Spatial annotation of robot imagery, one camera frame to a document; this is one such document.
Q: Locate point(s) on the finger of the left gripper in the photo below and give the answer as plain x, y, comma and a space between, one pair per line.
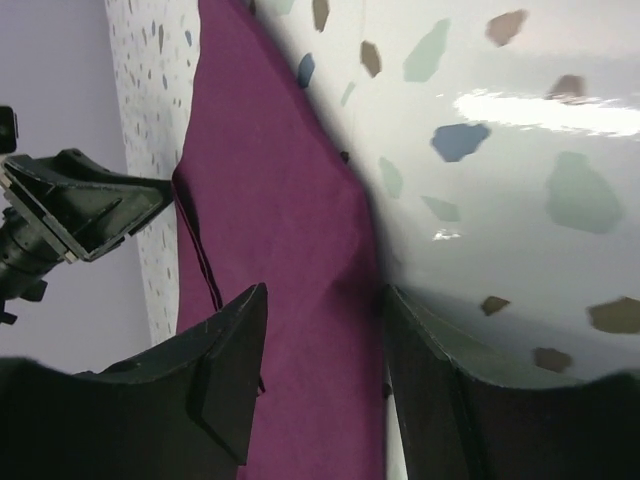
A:
80, 208

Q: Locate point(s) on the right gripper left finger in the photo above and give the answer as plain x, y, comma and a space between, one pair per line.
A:
181, 410

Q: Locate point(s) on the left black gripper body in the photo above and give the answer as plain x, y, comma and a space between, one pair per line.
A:
26, 258

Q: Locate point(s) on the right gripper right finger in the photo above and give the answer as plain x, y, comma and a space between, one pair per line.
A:
468, 411

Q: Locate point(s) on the purple cloth mat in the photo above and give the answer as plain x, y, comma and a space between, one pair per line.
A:
263, 196

